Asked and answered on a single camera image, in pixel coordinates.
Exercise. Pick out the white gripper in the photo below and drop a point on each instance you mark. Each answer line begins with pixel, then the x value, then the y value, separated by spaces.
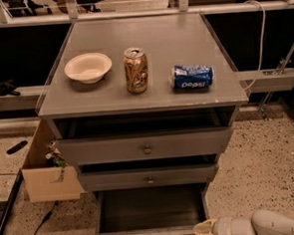
pixel 225 227

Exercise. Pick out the grey bottom drawer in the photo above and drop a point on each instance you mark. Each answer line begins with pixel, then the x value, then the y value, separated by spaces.
pixel 162 210

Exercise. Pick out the grey drawer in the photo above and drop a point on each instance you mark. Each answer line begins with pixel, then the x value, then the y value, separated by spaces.
pixel 162 210
pixel 132 137
pixel 148 173

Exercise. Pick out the grey top drawer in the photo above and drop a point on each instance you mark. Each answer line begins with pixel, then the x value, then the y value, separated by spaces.
pixel 132 137

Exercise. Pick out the grey middle drawer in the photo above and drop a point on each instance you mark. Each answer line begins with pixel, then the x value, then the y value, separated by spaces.
pixel 148 173

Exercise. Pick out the grey drawer cabinet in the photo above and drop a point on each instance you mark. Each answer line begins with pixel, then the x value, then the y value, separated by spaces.
pixel 142 101

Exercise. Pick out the crushed blue pepsi can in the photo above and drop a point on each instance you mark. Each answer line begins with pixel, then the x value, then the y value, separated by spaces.
pixel 191 77

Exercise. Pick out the cardboard box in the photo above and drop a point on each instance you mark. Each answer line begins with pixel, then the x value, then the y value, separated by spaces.
pixel 43 181

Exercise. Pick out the items in cardboard box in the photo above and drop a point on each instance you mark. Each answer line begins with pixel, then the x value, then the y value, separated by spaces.
pixel 54 156

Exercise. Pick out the gold soda can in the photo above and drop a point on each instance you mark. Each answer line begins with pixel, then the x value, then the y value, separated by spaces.
pixel 135 64

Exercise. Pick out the white paper bowl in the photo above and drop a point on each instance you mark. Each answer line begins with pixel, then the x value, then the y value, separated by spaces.
pixel 88 68

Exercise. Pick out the black remote on floor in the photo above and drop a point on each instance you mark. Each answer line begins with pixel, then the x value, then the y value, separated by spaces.
pixel 17 147

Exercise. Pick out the black object on rail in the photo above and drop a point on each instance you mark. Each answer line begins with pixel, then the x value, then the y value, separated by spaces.
pixel 7 88

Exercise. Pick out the metal frame rail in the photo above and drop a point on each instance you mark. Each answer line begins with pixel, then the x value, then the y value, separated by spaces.
pixel 204 9

